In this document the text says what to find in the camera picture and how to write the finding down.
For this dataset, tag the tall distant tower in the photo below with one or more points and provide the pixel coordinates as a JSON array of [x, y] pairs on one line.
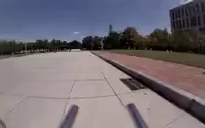
[[110, 28]]

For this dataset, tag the grey stone kerb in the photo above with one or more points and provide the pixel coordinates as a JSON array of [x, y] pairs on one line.
[[163, 89]]

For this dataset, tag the robot's own part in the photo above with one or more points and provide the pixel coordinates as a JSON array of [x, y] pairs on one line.
[[70, 116], [136, 116]]

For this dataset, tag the red brick path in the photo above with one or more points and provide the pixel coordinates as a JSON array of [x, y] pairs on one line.
[[176, 71]]

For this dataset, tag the row of trees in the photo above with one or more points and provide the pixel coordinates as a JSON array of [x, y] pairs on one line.
[[136, 40]]

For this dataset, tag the grey multi-storey building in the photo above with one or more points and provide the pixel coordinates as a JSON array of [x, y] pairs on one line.
[[194, 16]]

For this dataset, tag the green grass lawn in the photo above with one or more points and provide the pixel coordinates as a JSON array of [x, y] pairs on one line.
[[186, 57]]

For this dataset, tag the grey concrete slab pavement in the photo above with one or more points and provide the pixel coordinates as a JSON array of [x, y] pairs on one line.
[[56, 70]]

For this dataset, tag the dark drain grate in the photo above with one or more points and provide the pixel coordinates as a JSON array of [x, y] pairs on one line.
[[132, 83]]

